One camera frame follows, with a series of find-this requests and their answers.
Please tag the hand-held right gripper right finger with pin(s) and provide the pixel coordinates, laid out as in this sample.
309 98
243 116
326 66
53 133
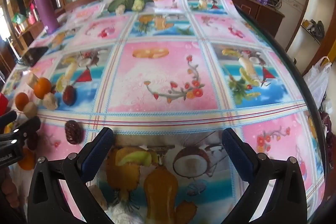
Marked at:
239 155

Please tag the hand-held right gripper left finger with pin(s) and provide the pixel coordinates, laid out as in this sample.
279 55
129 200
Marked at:
97 155

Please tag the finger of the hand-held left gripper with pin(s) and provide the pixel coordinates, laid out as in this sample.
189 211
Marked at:
26 127
8 117

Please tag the red box with white inside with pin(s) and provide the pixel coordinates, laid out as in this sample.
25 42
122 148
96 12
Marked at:
2 103

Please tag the red date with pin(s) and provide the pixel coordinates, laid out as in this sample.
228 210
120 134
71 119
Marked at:
32 140
74 132
69 95

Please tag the orange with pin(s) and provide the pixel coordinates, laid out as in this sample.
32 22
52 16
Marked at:
42 87
21 101
27 159

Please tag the person's left hand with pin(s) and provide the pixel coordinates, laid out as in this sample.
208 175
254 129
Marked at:
8 187

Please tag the peeled banana piece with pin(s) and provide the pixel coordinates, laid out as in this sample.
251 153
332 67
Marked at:
50 101
32 80

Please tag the black smartphone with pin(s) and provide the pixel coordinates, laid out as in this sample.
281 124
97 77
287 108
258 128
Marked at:
34 55

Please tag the wooden display cabinet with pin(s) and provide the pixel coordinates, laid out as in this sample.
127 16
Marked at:
10 37

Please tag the dark red mesh bag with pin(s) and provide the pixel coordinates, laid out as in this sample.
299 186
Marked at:
326 129

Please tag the green plastic bag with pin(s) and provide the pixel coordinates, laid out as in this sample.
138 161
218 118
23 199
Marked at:
19 18

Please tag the printed fruit tablecloth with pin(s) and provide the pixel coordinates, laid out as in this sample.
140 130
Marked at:
162 77

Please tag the pink bottle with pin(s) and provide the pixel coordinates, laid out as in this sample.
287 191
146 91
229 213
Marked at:
32 15

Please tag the white plastic bag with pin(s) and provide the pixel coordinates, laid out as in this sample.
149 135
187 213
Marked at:
317 79

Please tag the wooden sideboard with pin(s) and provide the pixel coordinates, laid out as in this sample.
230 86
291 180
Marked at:
262 16

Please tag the ginger piece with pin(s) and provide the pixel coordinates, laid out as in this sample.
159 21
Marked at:
120 9

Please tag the grey cloth bundle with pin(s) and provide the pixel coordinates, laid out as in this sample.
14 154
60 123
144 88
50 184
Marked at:
315 27

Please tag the pale cauliflower piece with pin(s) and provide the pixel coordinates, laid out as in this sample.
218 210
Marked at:
138 5

